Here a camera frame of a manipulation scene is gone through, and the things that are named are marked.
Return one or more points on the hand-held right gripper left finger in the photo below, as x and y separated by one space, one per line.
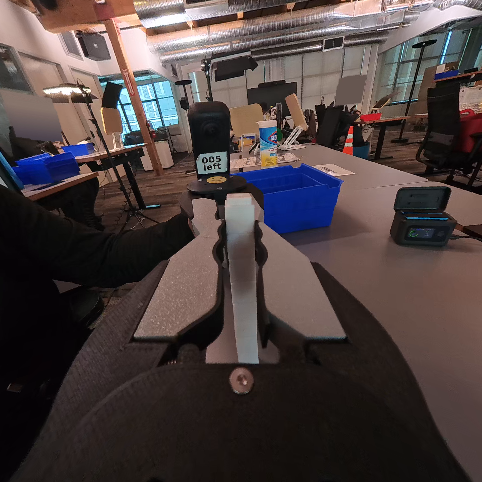
180 297

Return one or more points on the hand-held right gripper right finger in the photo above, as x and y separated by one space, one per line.
301 297

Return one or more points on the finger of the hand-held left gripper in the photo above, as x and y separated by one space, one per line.
203 218

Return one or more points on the white toy brick bar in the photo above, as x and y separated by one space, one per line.
241 263

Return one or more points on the person's left forearm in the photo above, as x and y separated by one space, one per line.
75 244

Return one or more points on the beige rounded board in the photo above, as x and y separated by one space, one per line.
246 120

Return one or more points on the printed paper sheet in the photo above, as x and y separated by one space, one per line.
244 162

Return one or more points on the window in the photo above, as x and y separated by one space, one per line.
154 105

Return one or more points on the disinfecting wipes canister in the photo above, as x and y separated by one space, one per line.
268 147

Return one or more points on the black light panel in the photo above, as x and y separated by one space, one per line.
233 67

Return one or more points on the beige board on white stand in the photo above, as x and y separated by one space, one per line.
297 113

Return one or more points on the blue plastic bin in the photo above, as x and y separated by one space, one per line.
301 203

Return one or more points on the beige rounded panel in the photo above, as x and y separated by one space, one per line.
112 120

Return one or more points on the wooden top office table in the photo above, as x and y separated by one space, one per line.
380 119
113 150

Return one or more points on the white paper sheet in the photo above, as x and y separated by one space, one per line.
333 170

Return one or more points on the small blue storage bin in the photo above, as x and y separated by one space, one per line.
49 167
77 149

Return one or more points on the dark charging case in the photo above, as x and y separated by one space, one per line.
421 226

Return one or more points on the orange traffic cone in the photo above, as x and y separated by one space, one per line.
348 141

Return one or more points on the studio light on tripod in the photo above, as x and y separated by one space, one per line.
64 90

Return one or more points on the blue bucket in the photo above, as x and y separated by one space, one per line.
362 150

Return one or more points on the small red bin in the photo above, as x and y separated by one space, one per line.
371 117

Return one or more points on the black office chair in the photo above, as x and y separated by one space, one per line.
444 128

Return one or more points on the black floor lamp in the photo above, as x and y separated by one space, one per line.
424 43

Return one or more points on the red plastic bin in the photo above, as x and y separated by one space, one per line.
472 131

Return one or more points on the wall screen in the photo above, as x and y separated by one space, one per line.
271 94

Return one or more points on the wooden post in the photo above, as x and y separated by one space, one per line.
128 94

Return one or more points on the silver air duct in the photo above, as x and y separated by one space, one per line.
263 34

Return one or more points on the black wall speaker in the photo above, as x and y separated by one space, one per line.
94 47

